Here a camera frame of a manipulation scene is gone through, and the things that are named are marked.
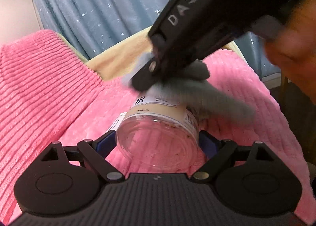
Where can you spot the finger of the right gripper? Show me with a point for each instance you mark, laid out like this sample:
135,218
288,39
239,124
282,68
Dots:
145,75

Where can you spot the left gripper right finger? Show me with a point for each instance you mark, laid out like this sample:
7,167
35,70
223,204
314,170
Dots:
229,162

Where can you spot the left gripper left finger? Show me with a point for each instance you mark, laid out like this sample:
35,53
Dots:
82,163

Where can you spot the grey green microfibre cloth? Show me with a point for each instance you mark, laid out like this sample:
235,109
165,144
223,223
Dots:
190,86

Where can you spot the clear plastic jar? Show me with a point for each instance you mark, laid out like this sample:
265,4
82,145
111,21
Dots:
159,134

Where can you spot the person right hand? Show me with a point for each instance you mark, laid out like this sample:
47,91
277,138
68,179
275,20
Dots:
293,51

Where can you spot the yellow fleece sofa cover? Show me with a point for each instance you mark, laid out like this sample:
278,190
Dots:
121,58

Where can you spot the pink ribbed blanket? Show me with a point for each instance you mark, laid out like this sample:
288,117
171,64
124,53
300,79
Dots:
270,126

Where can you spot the blue star curtain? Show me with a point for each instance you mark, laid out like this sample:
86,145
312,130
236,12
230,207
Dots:
92,26

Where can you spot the wooden side table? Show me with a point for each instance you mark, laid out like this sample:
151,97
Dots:
298,110

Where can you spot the pink corduroy cushion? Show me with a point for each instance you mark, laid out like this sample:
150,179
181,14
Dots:
44,87

